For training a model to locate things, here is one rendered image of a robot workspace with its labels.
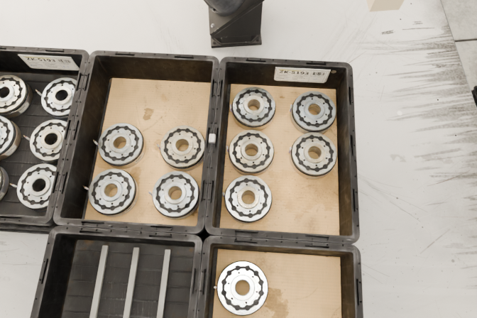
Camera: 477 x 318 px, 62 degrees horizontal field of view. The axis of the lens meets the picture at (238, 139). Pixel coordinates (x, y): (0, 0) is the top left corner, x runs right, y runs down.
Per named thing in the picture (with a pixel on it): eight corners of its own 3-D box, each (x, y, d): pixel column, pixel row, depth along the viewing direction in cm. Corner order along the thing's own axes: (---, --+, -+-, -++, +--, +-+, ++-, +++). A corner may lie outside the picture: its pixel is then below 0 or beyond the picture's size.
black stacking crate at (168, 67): (107, 76, 102) (91, 51, 92) (221, 81, 101) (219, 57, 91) (76, 231, 88) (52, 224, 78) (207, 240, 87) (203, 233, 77)
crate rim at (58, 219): (94, 55, 93) (90, 49, 91) (220, 61, 92) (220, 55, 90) (56, 226, 79) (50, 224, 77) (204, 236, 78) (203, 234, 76)
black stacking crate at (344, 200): (223, 81, 101) (221, 57, 91) (339, 87, 100) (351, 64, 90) (209, 240, 87) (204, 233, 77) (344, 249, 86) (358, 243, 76)
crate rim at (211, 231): (221, 61, 92) (220, 55, 90) (350, 67, 91) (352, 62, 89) (204, 236, 78) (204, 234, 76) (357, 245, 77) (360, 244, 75)
